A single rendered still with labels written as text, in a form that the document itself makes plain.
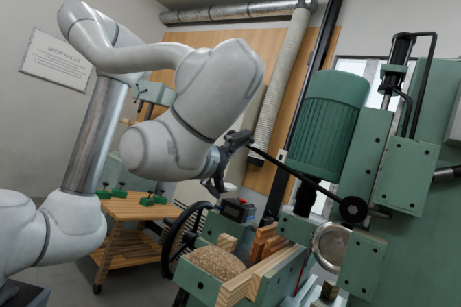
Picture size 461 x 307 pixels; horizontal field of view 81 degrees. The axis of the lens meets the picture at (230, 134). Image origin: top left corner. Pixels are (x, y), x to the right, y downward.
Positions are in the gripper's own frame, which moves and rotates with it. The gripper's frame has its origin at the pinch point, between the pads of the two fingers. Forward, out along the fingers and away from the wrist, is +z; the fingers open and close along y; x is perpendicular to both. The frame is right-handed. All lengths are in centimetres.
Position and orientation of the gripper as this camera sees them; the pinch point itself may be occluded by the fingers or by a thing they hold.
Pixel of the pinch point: (243, 166)
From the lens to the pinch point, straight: 79.3
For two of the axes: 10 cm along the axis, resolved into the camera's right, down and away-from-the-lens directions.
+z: 4.7, 1.7, 8.7
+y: 4.7, -8.8, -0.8
